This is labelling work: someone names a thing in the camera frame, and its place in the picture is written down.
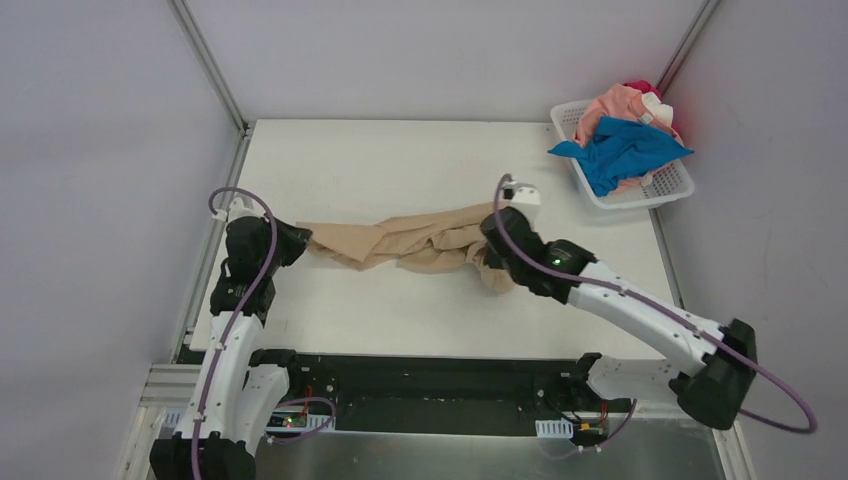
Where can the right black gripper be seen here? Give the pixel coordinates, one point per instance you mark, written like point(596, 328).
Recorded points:
point(499, 230)

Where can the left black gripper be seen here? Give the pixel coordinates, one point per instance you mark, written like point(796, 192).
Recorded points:
point(289, 240)

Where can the beige t shirt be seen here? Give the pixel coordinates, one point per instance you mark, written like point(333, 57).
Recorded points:
point(433, 243)

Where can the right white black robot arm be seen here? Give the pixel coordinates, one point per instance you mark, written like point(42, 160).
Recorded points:
point(707, 367)

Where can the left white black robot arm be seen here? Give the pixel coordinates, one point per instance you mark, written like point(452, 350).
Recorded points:
point(240, 383)

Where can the blue t shirt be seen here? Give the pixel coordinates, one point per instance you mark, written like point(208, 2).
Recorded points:
point(621, 150)

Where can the pink t shirt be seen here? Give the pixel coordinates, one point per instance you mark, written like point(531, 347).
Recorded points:
point(619, 102)

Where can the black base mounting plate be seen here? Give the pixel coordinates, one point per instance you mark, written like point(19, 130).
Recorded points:
point(449, 396)

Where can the white t shirt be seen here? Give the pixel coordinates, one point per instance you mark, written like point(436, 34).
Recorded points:
point(659, 110)

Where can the red t shirt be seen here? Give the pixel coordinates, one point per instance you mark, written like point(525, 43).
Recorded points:
point(644, 87)

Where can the aluminium front rail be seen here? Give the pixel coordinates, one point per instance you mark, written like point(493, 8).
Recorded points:
point(173, 385)

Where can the right white cable duct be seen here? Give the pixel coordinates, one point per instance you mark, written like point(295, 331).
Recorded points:
point(554, 429)

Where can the white cable duct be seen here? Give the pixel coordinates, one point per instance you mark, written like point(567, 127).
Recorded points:
point(554, 429)
point(287, 420)

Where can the left white cable duct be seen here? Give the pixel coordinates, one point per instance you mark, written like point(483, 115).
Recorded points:
point(287, 420)

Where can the left aluminium frame post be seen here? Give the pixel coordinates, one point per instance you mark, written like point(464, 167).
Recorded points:
point(208, 64)

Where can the aluminium frame post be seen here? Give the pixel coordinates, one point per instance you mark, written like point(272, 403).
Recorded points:
point(208, 64)
point(685, 47)

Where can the right aluminium frame post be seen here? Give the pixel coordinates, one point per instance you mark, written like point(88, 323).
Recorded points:
point(685, 47)

